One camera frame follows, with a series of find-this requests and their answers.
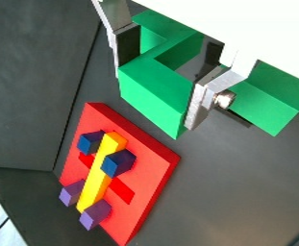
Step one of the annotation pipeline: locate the purple block left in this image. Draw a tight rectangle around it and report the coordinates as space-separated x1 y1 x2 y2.
59 180 85 207

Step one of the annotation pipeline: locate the purple block right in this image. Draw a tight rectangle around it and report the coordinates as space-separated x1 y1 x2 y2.
81 200 113 231

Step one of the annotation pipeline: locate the red base board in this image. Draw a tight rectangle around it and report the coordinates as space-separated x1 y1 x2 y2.
59 103 181 246

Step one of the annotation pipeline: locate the green stepped block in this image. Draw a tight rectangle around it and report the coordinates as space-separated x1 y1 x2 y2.
118 10 299 138

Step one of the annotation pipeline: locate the yellow long bar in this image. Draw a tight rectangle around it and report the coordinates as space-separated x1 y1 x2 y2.
77 132 127 212

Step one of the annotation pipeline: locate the black angle fixture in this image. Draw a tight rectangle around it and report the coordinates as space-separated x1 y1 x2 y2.
173 36 253 129

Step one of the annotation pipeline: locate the blue block right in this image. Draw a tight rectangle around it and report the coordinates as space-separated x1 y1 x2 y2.
101 149 137 178

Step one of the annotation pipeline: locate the purple block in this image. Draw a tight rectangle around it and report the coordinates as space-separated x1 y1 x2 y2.
81 200 113 231
59 180 85 207

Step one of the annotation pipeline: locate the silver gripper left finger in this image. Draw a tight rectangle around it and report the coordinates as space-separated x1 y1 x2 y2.
91 0 141 68

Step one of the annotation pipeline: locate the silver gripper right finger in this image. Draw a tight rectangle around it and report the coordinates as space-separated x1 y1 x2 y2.
183 50 257 130

